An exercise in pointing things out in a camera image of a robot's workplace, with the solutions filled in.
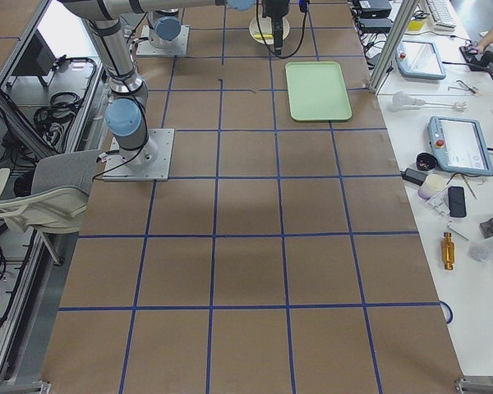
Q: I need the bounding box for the yellow container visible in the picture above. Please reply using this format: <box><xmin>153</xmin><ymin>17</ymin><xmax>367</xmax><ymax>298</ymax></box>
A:
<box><xmin>407</xmin><ymin>16</ymin><xmax>426</xmax><ymax>32</ymax></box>

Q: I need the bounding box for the diagonal aluminium frame post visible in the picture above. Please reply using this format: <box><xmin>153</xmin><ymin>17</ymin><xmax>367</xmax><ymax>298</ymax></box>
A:
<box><xmin>368</xmin><ymin>0</ymin><xmax>418</xmax><ymax>94</ymax></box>

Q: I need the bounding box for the black round container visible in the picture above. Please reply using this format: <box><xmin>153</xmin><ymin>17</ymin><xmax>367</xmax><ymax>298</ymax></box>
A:
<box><xmin>416</xmin><ymin>152</ymin><xmax>437</xmax><ymax>172</ymax></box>

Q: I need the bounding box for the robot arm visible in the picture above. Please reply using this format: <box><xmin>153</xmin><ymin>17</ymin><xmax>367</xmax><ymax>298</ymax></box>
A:
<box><xmin>65</xmin><ymin>1</ymin><xmax>277</xmax><ymax>178</ymax></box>
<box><xmin>146</xmin><ymin>0</ymin><xmax>255</xmax><ymax>45</ymax></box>

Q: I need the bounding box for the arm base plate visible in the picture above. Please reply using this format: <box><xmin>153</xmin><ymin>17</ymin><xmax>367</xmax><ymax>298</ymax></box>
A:
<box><xmin>102</xmin><ymin>129</ymin><xmax>175</xmax><ymax>181</ymax></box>
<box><xmin>136</xmin><ymin>25</ymin><xmax>190</xmax><ymax>57</ymax></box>

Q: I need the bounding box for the black monitor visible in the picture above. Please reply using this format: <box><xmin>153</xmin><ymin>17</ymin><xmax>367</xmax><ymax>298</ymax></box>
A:
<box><xmin>12</xmin><ymin>30</ymin><xmax>56</xmax><ymax>88</ymax></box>

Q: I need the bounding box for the grey office chair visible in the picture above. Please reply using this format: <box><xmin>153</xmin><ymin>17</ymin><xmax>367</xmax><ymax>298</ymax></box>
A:
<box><xmin>0</xmin><ymin>149</ymin><xmax>101</xmax><ymax>266</ymax></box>

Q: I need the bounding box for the black power brick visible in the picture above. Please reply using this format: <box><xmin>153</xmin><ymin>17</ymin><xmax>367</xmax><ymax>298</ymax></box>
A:
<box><xmin>401</xmin><ymin>167</ymin><xmax>427</xmax><ymax>186</ymax></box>

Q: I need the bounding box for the light green tray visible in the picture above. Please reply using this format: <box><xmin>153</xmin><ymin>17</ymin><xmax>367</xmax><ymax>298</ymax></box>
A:
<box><xmin>285</xmin><ymin>62</ymin><xmax>352</xmax><ymax>121</ymax></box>

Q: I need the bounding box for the gold metal fitting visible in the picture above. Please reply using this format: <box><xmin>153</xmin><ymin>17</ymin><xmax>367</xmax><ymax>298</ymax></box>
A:
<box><xmin>440</xmin><ymin>231</ymin><xmax>455</xmax><ymax>271</ymax></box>

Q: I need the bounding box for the white light bulb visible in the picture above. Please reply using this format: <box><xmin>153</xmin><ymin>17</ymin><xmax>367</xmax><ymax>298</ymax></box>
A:
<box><xmin>390</xmin><ymin>91</ymin><xmax>427</xmax><ymax>112</ymax></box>

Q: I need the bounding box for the white purple cup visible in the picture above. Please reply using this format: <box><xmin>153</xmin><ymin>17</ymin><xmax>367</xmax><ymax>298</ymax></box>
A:
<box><xmin>417</xmin><ymin>174</ymin><xmax>446</xmax><ymax>200</ymax></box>

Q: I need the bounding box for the near teach pendant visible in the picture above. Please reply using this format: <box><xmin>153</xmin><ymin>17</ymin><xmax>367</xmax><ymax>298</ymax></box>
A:
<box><xmin>427</xmin><ymin>117</ymin><xmax>493</xmax><ymax>176</ymax></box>

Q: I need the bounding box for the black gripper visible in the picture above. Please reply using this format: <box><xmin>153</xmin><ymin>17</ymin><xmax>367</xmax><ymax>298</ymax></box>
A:
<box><xmin>261</xmin><ymin>0</ymin><xmax>289</xmax><ymax>30</ymax></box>

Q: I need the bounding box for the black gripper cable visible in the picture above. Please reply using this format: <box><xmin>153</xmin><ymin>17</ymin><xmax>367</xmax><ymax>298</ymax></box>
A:
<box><xmin>254</xmin><ymin>0</ymin><xmax>311</xmax><ymax>58</ymax></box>

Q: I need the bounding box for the red grey object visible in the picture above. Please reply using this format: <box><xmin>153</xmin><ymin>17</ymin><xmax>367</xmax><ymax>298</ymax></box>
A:
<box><xmin>468</xmin><ymin>218</ymin><xmax>493</xmax><ymax>262</ymax></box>

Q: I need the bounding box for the black smartphone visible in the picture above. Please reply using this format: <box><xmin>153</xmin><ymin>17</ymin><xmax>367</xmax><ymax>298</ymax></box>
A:
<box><xmin>448</xmin><ymin>186</ymin><xmax>467</xmax><ymax>218</ymax></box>

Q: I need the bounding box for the white round plate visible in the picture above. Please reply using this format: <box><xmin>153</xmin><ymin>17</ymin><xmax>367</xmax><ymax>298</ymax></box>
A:
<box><xmin>248</xmin><ymin>16</ymin><xmax>291</xmax><ymax>43</ymax></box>

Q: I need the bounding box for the white keyboard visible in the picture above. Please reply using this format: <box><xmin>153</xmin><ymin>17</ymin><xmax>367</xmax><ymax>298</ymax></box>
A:
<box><xmin>420</xmin><ymin>0</ymin><xmax>456</xmax><ymax>31</ymax></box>

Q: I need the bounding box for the far teach pendant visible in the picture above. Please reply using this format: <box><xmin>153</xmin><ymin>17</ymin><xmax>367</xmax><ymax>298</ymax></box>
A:
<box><xmin>395</xmin><ymin>40</ymin><xmax>446</xmax><ymax>80</ymax></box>

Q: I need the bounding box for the metal hex key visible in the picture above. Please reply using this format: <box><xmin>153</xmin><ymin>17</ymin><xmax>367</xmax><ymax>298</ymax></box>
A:
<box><xmin>447</xmin><ymin>221</ymin><xmax>471</xmax><ymax>242</ymax></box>

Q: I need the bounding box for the teach pendant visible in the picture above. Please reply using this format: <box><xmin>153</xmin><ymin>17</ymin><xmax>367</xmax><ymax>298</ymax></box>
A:
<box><xmin>395</xmin><ymin>40</ymin><xmax>446</xmax><ymax>80</ymax></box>
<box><xmin>427</xmin><ymin>117</ymin><xmax>493</xmax><ymax>176</ymax></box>

